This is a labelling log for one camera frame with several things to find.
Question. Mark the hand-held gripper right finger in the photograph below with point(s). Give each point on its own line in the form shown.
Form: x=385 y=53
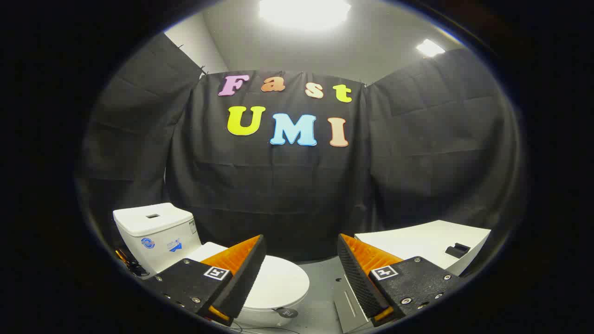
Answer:
x=355 y=273

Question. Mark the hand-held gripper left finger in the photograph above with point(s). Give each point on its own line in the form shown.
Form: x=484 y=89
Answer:
x=248 y=271

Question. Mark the white toilet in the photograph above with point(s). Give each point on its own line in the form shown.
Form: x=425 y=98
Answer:
x=158 y=227

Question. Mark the grey metal floor plate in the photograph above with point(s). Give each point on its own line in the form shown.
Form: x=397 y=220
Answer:
x=349 y=306

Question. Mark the white drawer cabinet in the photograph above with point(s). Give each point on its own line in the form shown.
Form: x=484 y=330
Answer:
x=417 y=243

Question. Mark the black backdrop cloth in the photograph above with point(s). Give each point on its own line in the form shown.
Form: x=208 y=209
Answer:
x=287 y=195

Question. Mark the small black block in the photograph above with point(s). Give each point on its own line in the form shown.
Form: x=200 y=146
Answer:
x=457 y=251

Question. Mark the large ceiling light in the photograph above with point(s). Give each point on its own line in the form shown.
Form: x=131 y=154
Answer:
x=304 y=13

